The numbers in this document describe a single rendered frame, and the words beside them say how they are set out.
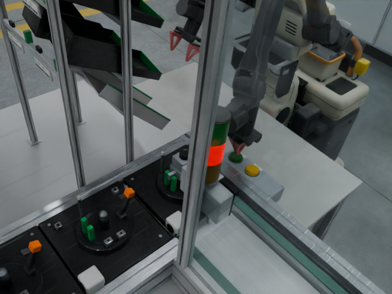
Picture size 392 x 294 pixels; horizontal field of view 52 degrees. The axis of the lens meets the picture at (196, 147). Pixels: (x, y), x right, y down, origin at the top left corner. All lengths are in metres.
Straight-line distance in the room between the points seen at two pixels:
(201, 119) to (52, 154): 0.85
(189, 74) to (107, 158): 0.61
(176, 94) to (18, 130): 0.61
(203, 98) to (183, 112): 0.95
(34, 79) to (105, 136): 1.93
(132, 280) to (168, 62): 2.67
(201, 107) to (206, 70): 0.07
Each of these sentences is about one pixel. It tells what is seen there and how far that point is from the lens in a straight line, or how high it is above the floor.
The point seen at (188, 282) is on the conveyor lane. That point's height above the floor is 0.93.
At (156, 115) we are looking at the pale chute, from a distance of 1.23.
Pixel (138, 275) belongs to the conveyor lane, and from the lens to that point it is 1.00.
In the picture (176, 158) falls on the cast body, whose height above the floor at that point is 1.08.
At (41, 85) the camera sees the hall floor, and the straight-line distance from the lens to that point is 3.25.
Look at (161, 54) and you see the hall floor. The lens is 3.58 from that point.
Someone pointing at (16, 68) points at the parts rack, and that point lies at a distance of 1.30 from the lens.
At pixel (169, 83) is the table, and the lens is 1.72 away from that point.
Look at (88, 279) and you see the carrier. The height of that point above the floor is 0.99.
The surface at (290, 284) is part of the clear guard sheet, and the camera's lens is 0.73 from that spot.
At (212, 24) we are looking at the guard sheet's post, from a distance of 0.56.
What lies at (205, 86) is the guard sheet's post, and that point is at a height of 1.49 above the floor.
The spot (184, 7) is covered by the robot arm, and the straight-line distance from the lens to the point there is 1.55.
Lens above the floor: 1.84
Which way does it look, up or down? 44 degrees down
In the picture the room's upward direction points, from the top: 7 degrees clockwise
